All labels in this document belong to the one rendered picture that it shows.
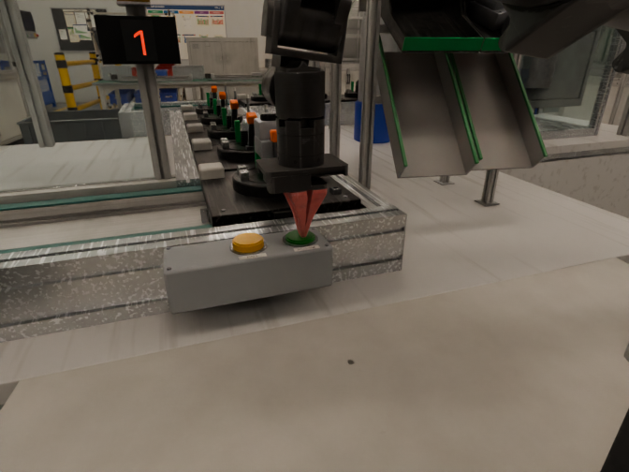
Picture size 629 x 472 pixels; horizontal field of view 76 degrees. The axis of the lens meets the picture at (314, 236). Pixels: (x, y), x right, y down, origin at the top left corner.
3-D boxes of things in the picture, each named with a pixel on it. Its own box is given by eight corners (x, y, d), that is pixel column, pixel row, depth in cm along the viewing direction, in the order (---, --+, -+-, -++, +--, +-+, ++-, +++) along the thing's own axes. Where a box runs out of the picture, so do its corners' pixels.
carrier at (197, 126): (284, 147, 110) (283, 99, 105) (193, 154, 103) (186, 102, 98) (265, 132, 131) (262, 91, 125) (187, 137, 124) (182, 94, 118)
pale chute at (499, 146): (533, 168, 77) (548, 155, 73) (468, 170, 75) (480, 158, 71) (494, 52, 86) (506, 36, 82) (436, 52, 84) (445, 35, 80)
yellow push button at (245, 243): (267, 257, 51) (266, 243, 51) (236, 261, 50) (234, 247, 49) (260, 243, 55) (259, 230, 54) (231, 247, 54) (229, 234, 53)
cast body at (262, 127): (287, 158, 68) (286, 115, 65) (262, 160, 67) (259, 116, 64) (275, 147, 75) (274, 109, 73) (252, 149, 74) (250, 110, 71)
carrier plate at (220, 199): (360, 210, 67) (361, 198, 66) (212, 229, 60) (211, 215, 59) (314, 172, 87) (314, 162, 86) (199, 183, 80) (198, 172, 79)
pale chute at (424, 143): (467, 175, 72) (479, 162, 68) (396, 178, 71) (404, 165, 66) (434, 52, 82) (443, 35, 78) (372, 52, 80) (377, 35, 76)
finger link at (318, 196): (261, 230, 55) (257, 163, 51) (311, 224, 57) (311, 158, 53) (272, 252, 50) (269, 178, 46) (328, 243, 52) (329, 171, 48)
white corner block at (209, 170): (226, 187, 78) (224, 167, 76) (201, 190, 76) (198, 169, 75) (223, 181, 82) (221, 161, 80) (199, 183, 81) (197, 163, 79)
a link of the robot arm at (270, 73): (269, -9, 40) (349, 7, 42) (252, 3, 50) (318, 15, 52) (259, 116, 44) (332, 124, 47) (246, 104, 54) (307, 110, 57)
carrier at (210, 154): (313, 170, 89) (313, 111, 83) (200, 181, 82) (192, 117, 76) (285, 147, 109) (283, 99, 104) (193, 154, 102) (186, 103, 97)
